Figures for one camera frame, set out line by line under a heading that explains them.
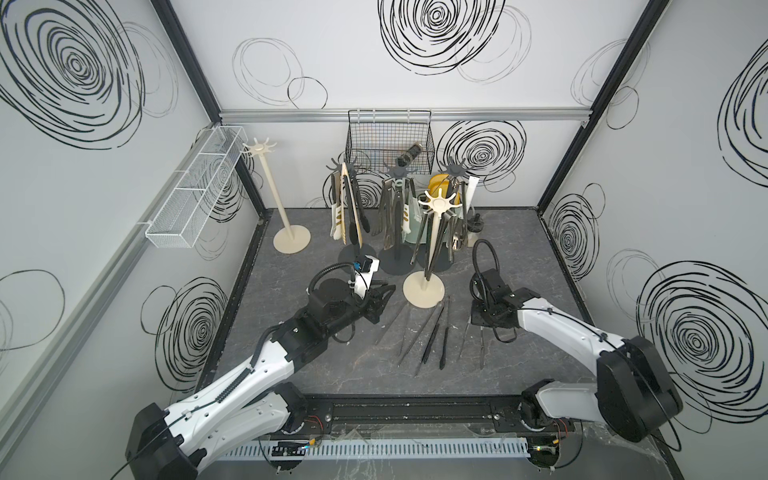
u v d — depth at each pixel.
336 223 0.84
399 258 1.05
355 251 1.02
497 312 0.63
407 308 0.94
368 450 0.77
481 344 0.87
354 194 0.77
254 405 0.58
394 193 0.76
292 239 1.09
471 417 0.75
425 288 0.96
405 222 0.81
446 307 0.94
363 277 0.58
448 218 0.67
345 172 0.72
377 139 0.96
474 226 1.02
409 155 0.91
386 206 0.77
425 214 0.66
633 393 0.41
